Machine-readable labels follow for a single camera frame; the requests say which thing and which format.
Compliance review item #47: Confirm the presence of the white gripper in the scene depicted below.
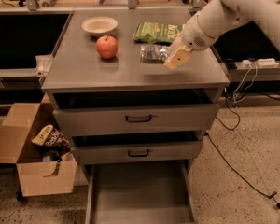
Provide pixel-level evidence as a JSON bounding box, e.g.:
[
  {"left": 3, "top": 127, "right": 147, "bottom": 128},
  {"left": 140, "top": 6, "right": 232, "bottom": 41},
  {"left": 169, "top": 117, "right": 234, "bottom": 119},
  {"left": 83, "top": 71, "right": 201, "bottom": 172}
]
[{"left": 163, "top": 15, "right": 217, "bottom": 70}]

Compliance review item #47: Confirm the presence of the silver redbull can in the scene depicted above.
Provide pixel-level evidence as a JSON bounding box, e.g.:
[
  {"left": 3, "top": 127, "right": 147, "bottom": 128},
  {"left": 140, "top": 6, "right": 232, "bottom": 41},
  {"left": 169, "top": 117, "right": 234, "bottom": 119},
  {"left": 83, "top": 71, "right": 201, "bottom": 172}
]
[{"left": 140, "top": 44, "right": 170, "bottom": 63}]

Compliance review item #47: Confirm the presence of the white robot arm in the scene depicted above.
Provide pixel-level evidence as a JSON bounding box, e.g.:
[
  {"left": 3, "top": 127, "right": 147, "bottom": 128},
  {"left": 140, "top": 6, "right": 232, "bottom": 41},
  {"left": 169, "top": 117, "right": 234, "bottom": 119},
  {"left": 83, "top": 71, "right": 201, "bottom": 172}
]
[{"left": 164, "top": 0, "right": 280, "bottom": 70}]

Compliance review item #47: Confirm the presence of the grey metal drawer cabinet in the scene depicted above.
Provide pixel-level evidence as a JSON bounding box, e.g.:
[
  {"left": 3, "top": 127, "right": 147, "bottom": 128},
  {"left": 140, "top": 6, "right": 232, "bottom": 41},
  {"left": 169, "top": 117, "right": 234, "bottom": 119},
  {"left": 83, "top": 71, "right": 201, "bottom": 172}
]
[{"left": 41, "top": 8, "right": 231, "bottom": 224}]

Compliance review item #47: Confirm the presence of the middle grey drawer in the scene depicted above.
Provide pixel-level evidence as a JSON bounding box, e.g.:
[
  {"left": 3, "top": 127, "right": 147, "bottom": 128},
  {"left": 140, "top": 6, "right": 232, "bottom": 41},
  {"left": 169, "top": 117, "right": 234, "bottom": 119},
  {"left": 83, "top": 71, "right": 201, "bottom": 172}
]
[{"left": 73, "top": 141, "right": 203, "bottom": 165}]

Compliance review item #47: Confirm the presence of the top grey drawer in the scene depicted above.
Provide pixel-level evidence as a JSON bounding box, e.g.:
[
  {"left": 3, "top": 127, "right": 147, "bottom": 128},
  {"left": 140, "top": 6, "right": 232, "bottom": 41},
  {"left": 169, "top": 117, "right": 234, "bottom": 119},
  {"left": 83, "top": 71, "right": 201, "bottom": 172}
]
[{"left": 53, "top": 104, "right": 218, "bottom": 136}]

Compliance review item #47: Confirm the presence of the bottom grey open drawer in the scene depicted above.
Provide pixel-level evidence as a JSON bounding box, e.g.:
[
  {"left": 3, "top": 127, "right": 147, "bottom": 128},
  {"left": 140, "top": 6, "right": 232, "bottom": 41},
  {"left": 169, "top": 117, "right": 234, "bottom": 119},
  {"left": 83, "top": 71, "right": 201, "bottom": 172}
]
[{"left": 85, "top": 161, "right": 198, "bottom": 224}]

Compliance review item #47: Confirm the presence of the green chip bag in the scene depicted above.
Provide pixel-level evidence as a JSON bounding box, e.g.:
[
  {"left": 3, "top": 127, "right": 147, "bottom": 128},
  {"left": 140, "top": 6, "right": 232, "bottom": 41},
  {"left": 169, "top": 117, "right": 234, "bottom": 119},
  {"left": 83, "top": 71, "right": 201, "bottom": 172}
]
[{"left": 133, "top": 22, "right": 184, "bottom": 44}]

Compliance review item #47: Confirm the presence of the red apple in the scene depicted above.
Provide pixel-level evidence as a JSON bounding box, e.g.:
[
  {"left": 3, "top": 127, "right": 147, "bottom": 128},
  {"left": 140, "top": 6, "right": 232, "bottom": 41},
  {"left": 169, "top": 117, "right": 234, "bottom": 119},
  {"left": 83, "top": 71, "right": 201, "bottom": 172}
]
[{"left": 95, "top": 35, "right": 118, "bottom": 60}]

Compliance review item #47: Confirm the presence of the white power strip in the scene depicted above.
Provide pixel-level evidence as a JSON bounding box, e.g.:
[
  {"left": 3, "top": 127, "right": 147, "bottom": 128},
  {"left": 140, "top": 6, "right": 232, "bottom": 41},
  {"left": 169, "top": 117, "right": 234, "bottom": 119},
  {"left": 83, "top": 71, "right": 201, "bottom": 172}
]
[{"left": 241, "top": 58, "right": 279, "bottom": 68}]

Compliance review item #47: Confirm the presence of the white paper bowl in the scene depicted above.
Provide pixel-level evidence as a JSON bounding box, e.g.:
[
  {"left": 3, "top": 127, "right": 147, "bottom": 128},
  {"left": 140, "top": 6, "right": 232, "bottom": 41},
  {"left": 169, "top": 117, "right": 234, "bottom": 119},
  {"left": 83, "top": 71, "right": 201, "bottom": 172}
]
[{"left": 82, "top": 17, "right": 118, "bottom": 38}]

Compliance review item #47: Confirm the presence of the brown snack bag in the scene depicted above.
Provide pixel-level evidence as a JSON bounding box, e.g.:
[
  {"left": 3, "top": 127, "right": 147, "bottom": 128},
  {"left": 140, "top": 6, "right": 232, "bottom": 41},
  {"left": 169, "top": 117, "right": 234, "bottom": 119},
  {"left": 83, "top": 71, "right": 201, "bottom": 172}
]
[{"left": 32, "top": 124, "right": 71, "bottom": 149}]

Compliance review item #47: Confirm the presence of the cardboard box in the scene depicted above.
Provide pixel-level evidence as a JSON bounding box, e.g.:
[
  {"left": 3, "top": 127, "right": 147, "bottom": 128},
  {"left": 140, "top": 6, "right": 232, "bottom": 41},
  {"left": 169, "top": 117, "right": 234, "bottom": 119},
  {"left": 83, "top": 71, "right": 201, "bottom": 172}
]
[{"left": 0, "top": 103, "right": 77, "bottom": 197}]

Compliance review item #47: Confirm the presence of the black floor cable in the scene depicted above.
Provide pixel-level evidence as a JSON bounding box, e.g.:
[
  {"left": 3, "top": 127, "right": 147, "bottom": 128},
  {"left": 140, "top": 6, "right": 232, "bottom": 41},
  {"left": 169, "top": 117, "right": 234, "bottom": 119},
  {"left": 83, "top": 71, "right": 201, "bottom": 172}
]
[{"left": 205, "top": 87, "right": 280, "bottom": 211}]

